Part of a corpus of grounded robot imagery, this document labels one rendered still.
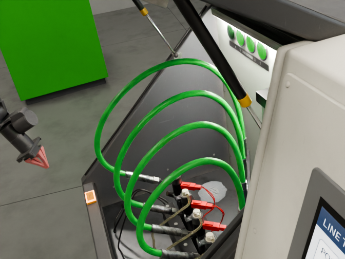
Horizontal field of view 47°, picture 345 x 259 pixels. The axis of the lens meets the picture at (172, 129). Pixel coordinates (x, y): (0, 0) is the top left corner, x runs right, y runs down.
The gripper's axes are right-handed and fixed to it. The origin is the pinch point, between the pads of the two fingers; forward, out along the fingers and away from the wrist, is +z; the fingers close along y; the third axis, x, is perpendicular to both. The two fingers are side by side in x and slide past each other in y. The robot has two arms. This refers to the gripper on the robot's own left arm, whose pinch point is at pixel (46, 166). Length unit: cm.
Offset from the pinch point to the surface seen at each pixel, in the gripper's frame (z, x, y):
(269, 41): -8, -86, -24
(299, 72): -17, -89, -62
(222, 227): 18, -58, -44
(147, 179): 6, -44, -30
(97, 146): -11, -41, -33
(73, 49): 11, 94, 277
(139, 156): 14.5, -30.2, 0.8
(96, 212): 13.3, -18.0, -21.0
